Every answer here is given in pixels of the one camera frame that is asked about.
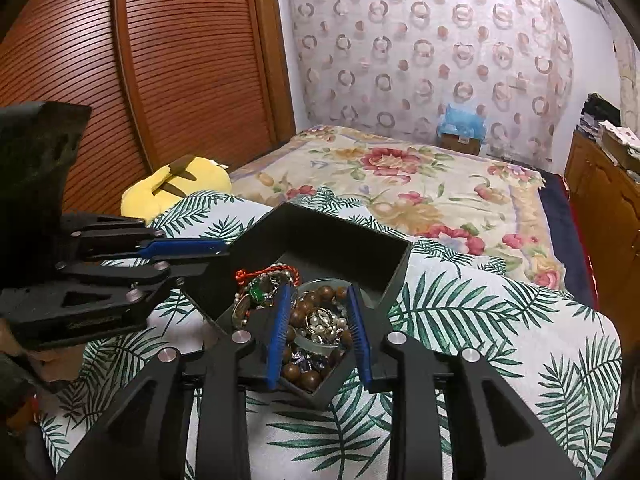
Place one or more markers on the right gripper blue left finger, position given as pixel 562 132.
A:
pixel 276 333

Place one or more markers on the blue wrapped cardboard box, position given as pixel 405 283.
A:
pixel 461 131

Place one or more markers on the stack of papers and clothes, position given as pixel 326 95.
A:
pixel 600 122

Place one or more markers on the yellow plush toy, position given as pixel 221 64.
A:
pixel 157 193

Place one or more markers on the navy blue bed sheet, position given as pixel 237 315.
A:
pixel 566 241

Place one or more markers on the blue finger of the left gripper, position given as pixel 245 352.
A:
pixel 188 266
pixel 180 247

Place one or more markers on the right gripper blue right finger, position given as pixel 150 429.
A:
pixel 360 342

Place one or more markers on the wooden louvered wardrobe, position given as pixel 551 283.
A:
pixel 164 78

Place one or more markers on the wooden sideboard cabinet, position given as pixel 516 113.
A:
pixel 606 202

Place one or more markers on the pink circle pattern curtain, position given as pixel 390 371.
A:
pixel 397 67

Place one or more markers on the floral bed quilt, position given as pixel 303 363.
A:
pixel 474 205

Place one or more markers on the black jewelry box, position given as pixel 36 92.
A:
pixel 325 249

